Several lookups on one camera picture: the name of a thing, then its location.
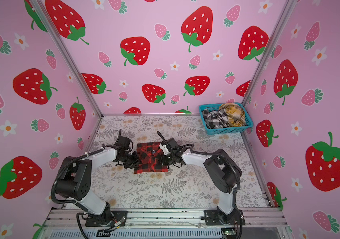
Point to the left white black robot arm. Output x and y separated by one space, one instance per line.
73 181

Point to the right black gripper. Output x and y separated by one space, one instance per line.
164 162

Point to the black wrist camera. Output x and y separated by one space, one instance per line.
125 143
170 144

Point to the yellow plaid shirt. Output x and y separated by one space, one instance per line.
235 114

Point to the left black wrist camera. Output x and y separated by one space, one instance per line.
125 143

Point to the red black plaid shirt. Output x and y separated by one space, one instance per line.
150 154

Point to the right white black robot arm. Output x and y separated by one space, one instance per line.
223 171

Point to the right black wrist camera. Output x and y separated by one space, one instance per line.
170 144

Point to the black white plaid shirt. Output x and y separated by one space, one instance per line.
215 119

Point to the teal plastic basket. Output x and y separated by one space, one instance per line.
212 107

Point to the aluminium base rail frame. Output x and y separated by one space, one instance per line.
194 223

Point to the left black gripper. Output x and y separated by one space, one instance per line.
136 161

